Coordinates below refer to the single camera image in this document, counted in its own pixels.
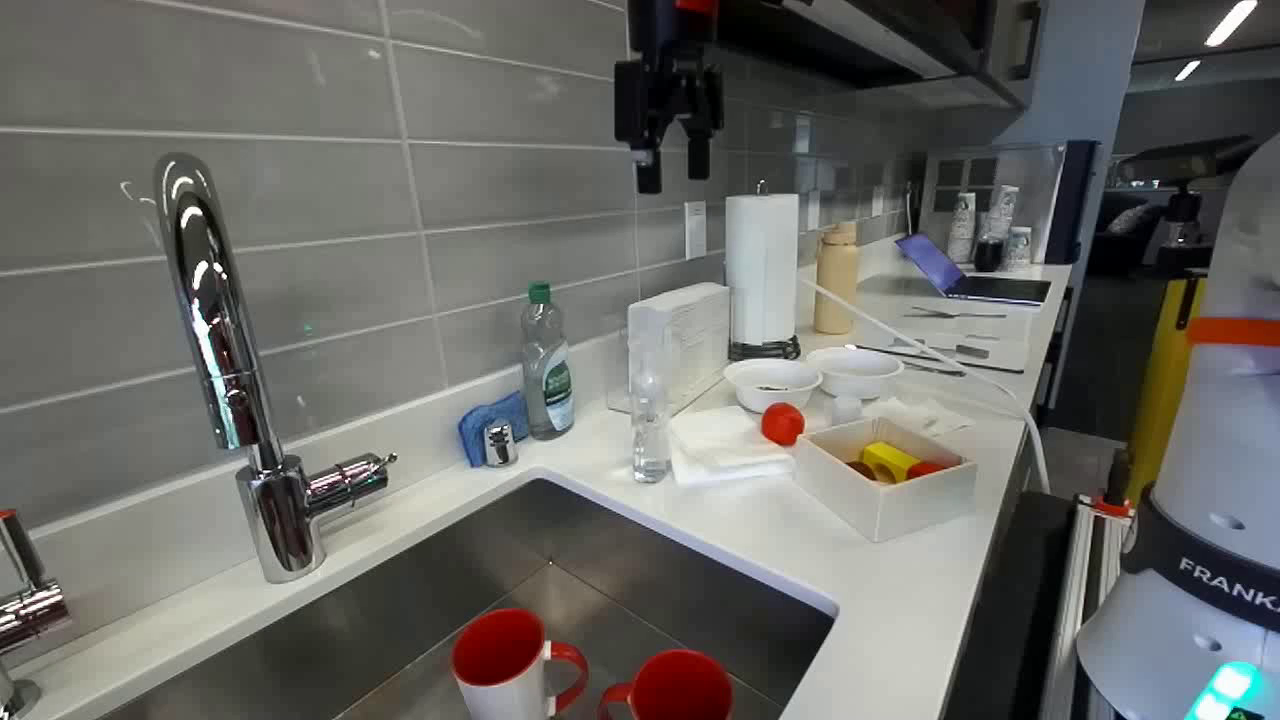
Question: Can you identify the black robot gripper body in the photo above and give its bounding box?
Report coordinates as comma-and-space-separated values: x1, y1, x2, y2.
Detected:
615, 0, 723, 146

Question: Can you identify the clear colorless plastic bottle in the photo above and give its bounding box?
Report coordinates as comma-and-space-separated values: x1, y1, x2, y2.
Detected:
629, 317, 671, 485

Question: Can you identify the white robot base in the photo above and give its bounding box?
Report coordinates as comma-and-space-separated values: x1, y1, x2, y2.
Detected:
1074, 135, 1280, 720

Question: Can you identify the beige bottle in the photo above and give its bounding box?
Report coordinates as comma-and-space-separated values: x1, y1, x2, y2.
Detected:
816, 221, 860, 335

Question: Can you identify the green dish soap bottle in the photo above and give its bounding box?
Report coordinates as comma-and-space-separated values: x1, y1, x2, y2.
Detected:
520, 281, 576, 439

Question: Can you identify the white paper towel roll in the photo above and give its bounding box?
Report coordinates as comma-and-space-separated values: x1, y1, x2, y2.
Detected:
723, 193, 799, 359

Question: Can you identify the white bowl with red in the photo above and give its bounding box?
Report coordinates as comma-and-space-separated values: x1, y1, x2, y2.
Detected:
723, 359, 823, 410

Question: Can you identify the blue sponge holder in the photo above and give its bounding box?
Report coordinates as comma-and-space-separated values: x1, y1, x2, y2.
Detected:
455, 391, 528, 466

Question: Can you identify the white cloth on counter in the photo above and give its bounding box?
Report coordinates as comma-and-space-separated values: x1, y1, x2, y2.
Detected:
671, 405, 790, 489

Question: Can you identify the red ball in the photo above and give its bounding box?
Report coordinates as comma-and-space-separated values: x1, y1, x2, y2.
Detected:
761, 405, 805, 448

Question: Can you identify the blue laptop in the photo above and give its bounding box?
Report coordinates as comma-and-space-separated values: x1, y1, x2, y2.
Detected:
894, 234, 1047, 305

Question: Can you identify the white bowl rear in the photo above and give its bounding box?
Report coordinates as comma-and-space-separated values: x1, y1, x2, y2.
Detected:
811, 348, 903, 400

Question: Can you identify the yellow toy in box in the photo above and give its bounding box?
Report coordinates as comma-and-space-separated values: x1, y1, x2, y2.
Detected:
860, 439, 914, 485

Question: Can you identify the white square box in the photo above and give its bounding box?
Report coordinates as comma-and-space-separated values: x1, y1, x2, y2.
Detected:
790, 421, 974, 541

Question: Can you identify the chrome kitchen faucet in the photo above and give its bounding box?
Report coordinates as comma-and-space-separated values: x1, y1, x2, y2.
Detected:
154, 151, 396, 582

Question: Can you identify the red white mug left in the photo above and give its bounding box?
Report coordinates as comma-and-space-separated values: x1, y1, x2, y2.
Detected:
448, 609, 591, 720

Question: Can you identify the red white mug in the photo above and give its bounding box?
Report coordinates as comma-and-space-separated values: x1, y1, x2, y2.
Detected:
597, 649, 730, 720
448, 609, 591, 720

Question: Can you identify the red white mug right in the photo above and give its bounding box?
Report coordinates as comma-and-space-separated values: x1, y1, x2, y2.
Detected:
597, 649, 730, 720

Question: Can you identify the stainless steel sink basin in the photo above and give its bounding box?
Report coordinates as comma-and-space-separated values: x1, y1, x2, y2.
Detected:
108, 479, 832, 720

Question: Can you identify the small chrome tap left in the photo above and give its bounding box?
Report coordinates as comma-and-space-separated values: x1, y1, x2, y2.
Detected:
0, 506, 66, 720

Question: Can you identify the yellow post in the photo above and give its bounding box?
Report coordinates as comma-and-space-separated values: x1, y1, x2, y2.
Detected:
1129, 275, 1202, 494

